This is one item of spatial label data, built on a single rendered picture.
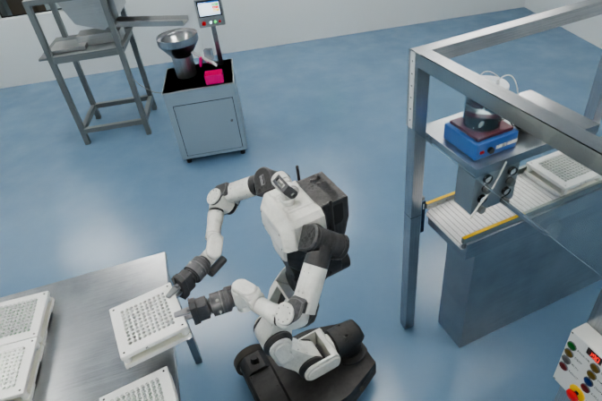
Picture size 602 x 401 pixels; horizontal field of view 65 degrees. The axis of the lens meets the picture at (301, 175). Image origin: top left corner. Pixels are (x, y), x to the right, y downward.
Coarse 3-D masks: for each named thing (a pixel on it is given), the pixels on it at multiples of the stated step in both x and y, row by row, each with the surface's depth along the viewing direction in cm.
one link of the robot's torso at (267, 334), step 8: (280, 272) 209; (280, 280) 211; (272, 288) 210; (280, 288) 206; (288, 288) 212; (272, 296) 210; (280, 296) 212; (288, 296) 204; (264, 320) 212; (256, 328) 216; (264, 328) 211; (272, 328) 207; (280, 328) 209; (256, 336) 216; (264, 336) 210; (272, 336) 208; (280, 336) 209; (288, 336) 212; (264, 344) 209; (272, 344) 208; (264, 352) 210
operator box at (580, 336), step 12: (588, 324) 139; (576, 336) 137; (588, 336) 136; (600, 336) 136; (564, 348) 144; (600, 348) 133; (576, 360) 141; (588, 360) 136; (564, 372) 148; (576, 372) 142; (600, 372) 133; (564, 384) 149; (576, 384) 144; (600, 384) 134; (588, 396) 141; (600, 396) 136
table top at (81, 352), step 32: (160, 256) 228; (64, 288) 217; (96, 288) 215; (128, 288) 213; (64, 320) 202; (96, 320) 200; (64, 352) 189; (96, 352) 188; (64, 384) 178; (96, 384) 176
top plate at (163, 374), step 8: (152, 376) 168; (160, 376) 168; (168, 376) 168; (128, 384) 167; (136, 384) 167; (144, 384) 166; (160, 384) 166; (168, 384) 165; (112, 392) 165; (120, 392) 165; (136, 392) 164; (152, 392) 164; (168, 392) 163; (104, 400) 163; (120, 400) 162; (168, 400) 161; (176, 400) 160
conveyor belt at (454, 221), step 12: (444, 204) 228; (456, 204) 227; (432, 216) 224; (444, 216) 222; (456, 216) 221; (468, 216) 220; (480, 216) 219; (492, 216) 219; (504, 216) 218; (444, 228) 217; (456, 228) 214; (468, 228) 214; (480, 228) 213; (456, 240) 210
